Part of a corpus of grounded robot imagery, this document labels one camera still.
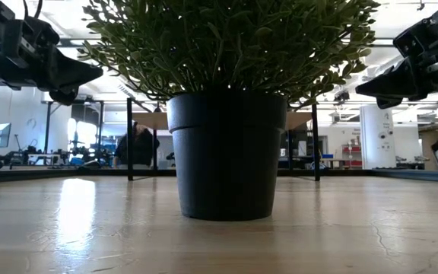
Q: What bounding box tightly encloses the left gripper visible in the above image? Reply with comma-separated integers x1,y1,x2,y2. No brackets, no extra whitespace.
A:
0,17,104,107

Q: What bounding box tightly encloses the background black metal frame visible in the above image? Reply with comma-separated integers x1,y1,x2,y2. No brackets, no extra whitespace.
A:
42,99,106,167

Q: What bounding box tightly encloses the black aluminium rig frame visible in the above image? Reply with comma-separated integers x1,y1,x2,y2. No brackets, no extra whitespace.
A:
278,167,438,184
0,167,178,184

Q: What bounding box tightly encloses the wooden shelf with black legs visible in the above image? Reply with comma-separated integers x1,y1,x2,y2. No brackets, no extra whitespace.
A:
125,97,321,182

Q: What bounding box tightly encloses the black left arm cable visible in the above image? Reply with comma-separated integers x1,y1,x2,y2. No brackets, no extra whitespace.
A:
21,0,45,19

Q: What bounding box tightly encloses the red storage rack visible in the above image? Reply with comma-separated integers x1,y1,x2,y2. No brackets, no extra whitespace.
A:
341,143,363,168

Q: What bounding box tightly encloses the white round column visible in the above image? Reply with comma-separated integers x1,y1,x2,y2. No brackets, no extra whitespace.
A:
359,104,397,170

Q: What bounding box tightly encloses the cluttered background workbench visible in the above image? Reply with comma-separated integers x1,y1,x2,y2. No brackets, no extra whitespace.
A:
4,150,116,169

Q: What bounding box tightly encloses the black hanging ceiling fixture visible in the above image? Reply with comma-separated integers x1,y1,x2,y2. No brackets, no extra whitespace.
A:
333,89,351,104

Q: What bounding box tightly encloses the green plant in black pot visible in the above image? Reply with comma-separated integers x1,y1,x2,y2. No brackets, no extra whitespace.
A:
77,0,382,222

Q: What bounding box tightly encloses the long ceiling light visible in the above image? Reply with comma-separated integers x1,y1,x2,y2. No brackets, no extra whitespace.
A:
57,37,102,47
370,37,395,47

